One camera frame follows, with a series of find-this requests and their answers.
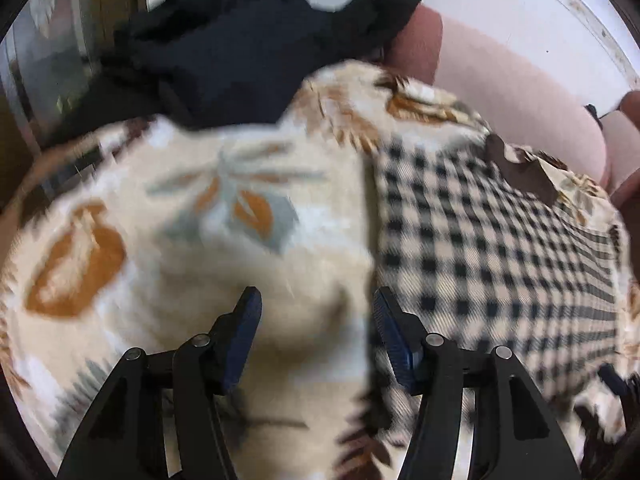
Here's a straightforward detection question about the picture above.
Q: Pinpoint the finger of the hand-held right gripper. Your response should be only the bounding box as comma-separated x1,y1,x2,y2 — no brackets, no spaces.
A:
597,364,634,402

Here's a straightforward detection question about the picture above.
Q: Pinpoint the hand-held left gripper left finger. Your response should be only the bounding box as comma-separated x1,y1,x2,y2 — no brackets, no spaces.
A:
57,286,263,480

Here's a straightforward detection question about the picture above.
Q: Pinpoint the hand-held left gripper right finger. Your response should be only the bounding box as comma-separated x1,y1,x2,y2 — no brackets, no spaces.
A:
372,286,581,480

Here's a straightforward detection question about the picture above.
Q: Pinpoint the black and cream checked shirt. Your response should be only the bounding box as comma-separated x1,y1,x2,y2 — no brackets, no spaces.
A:
372,132,632,411

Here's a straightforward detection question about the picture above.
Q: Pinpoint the cream leaf print blanket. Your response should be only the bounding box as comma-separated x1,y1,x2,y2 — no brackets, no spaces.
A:
0,60,640,480

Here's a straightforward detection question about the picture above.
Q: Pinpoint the short pink sofa cushion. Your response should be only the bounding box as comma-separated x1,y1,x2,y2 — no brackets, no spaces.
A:
602,89,640,211

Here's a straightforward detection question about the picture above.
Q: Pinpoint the navy garment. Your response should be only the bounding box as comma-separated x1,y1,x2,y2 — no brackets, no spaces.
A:
45,0,351,136

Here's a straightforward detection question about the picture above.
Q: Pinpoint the long pink sofa cushion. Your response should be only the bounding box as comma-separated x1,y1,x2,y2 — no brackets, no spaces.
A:
385,7,610,193

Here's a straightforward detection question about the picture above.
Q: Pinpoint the black garment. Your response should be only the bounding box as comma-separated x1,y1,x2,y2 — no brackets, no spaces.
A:
315,0,426,63

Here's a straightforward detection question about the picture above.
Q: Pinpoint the glass door with wooden frame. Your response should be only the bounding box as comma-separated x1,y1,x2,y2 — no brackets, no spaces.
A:
0,0,108,153

